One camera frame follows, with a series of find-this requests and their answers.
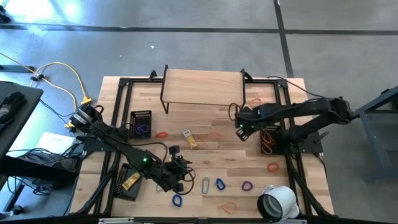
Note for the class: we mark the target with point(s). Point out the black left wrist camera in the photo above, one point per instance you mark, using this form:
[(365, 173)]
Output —
[(174, 150)]

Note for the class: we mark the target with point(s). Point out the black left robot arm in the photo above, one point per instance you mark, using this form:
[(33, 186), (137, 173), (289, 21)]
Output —
[(118, 140)]

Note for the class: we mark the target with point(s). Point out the yellow green crayon box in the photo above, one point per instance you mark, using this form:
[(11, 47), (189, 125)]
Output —
[(131, 181)]

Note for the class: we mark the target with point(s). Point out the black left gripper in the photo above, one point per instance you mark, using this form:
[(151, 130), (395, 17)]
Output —
[(169, 177)]

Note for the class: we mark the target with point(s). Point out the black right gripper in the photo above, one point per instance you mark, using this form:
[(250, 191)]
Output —
[(248, 118)]

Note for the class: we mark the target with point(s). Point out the white cylindrical camera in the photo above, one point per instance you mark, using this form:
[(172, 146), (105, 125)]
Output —
[(281, 196)]

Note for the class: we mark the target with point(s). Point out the blue silicone wristband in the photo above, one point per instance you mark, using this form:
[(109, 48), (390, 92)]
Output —
[(202, 185)]

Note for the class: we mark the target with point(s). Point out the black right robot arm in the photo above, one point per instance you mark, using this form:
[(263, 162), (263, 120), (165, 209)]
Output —
[(295, 109)]

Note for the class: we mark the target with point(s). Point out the grey-blue metal stand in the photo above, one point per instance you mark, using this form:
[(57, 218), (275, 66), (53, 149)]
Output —
[(381, 99)]

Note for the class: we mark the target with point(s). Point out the black metal table frame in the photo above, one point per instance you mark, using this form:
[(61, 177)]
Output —
[(143, 80)]

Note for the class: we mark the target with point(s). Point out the black side table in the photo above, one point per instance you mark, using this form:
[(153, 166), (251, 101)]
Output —
[(21, 109)]

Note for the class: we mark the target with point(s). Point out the wooden shelf with black frame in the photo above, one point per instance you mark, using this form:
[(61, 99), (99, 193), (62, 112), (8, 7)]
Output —
[(202, 87)]

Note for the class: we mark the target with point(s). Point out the silver yellow snack bar wrapper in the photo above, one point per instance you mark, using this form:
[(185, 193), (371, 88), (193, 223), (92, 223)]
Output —
[(190, 140)]

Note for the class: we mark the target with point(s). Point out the white box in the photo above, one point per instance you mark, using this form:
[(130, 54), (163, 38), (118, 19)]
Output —
[(56, 141)]

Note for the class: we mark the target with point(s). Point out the black plastic mesh basket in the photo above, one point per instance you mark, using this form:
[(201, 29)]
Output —
[(133, 133), (278, 137), (130, 194)]

